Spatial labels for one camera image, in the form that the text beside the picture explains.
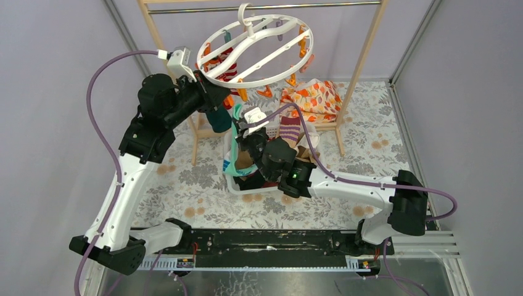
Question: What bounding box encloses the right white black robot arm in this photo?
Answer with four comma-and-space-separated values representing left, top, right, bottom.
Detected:
233, 128, 428, 254

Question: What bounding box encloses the white round clip hanger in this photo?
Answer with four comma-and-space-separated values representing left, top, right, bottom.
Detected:
196, 26, 301, 97

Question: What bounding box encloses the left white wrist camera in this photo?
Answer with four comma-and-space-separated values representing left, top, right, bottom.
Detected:
157, 46, 196, 82

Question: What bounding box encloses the white laundry basket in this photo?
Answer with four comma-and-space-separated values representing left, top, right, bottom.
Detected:
223, 121, 317, 195

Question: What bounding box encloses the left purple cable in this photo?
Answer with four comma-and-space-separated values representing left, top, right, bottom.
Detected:
73, 50, 160, 296

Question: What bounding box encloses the wooden clothes rack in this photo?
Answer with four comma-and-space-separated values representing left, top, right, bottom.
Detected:
138, 1, 388, 155

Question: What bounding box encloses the orange floral cloth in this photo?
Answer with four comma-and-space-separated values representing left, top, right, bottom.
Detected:
280, 79, 342, 123

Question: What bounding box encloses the metal rack rod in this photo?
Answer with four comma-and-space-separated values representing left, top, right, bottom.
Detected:
138, 1, 384, 15

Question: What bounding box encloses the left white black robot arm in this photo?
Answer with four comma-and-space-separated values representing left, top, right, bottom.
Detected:
69, 71, 230, 275

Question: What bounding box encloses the tan brown sock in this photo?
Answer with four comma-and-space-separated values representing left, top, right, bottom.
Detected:
295, 146, 321, 163

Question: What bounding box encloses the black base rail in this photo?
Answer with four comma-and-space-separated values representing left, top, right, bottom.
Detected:
163, 228, 395, 269

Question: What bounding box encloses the dark green sock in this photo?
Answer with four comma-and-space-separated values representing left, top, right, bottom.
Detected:
205, 106, 232, 133

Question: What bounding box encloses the purple striped sock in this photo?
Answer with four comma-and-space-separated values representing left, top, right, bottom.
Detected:
278, 117, 302, 148

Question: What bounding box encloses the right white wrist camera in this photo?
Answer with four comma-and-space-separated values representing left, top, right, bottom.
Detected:
240, 107, 269, 138

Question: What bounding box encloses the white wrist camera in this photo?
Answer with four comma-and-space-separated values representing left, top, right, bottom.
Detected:
240, 107, 269, 138
157, 46, 196, 82

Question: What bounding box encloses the red white striped sock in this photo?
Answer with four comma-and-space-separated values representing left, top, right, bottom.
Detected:
204, 47, 240, 89

